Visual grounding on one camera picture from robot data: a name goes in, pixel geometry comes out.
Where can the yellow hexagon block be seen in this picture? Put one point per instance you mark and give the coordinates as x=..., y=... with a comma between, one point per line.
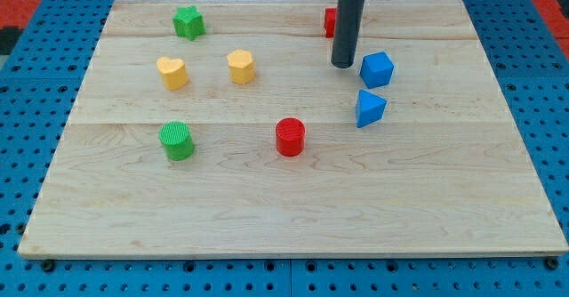
x=241, y=66

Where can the green cylinder block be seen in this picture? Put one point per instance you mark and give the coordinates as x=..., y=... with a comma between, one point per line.
x=176, y=140

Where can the red block behind rod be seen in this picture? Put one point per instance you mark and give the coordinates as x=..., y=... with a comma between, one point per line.
x=329, y=21

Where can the blue triangular prism block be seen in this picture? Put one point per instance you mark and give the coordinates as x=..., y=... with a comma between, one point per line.
x=369, y=108

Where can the green star block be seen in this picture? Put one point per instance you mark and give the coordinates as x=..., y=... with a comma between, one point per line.
x=188, y=22

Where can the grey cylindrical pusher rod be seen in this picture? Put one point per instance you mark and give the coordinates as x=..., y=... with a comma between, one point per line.
x=346, y=32

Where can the yellow heart block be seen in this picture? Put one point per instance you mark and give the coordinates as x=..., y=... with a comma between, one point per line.
x=173, y=72

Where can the red cylinder block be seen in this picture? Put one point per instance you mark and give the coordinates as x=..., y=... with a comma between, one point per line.
x=290, y=137

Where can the blue cube block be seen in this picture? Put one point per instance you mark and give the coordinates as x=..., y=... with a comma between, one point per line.
x=376, y=70

